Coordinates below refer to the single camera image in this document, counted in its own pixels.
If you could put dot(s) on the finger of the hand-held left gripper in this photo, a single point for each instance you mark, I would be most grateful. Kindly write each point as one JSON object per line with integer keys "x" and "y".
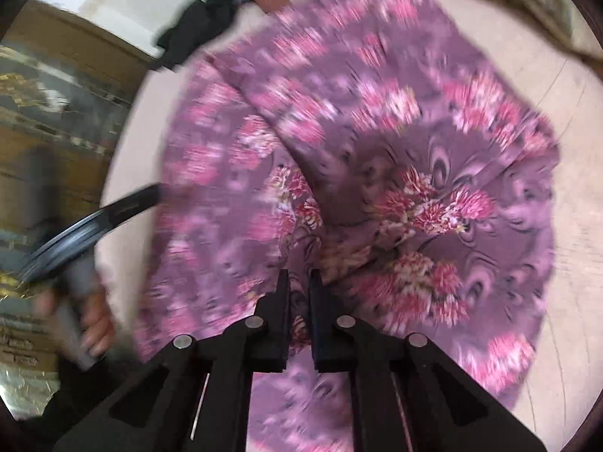
{"x": 134, "y": 201}

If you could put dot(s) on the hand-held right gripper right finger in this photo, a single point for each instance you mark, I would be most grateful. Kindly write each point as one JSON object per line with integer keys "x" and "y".
{"x": 316, "y": 301}

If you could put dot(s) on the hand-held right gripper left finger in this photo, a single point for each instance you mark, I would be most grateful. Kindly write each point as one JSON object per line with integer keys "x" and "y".
{"x": 283, "y": 301}

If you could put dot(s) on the black cloth pile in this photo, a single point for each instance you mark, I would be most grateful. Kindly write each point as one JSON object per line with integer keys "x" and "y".
{"x": 198, "y": 23}

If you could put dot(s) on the wooden cabinet with glass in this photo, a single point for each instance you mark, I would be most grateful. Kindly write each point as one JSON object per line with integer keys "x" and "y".
{"x": 56, "y": 103}

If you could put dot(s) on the purple floral cloth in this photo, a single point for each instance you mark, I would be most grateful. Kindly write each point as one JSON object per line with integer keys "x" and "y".
{"x": 377, "y": 150}

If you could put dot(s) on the person's left hand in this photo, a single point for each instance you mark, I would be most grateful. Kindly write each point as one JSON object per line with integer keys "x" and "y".
{"x": 96, "y": 325}

